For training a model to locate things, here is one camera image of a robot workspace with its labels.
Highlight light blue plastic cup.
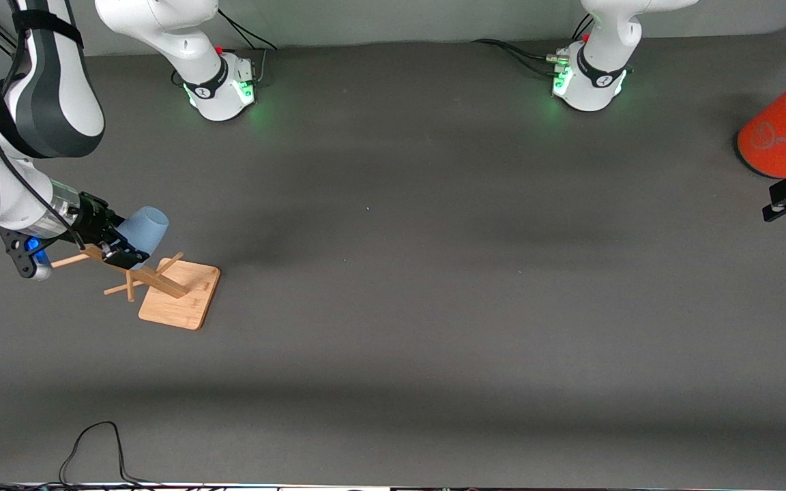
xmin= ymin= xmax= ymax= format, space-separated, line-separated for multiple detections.
xmin=117 ymin=206 xmax=170 ymax=263

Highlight wooden cup rack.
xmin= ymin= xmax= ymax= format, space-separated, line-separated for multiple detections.
xmin=50 ymin=244 xmax=221 ymax=331

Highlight orange cylinder with grey lid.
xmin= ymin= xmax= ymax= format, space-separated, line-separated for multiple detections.
xmin=737 ymin=68 xmax=786 ymax=179

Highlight dark grey table mat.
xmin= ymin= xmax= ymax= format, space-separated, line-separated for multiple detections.
xmin=0 ymin=27 xmax=786 ymax=488

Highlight looped black cable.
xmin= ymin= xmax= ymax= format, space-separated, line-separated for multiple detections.
xmin=59 ymin=421 xmax=169 ymax=488

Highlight black cable at right arm base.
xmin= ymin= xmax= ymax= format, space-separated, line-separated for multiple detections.
xmin=218 ymin=8 xmax=278 ymax=86

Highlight black cables at left arm base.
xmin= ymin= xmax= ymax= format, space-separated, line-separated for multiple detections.
xmin=470 ymin=38 xmax=566 ymax=77

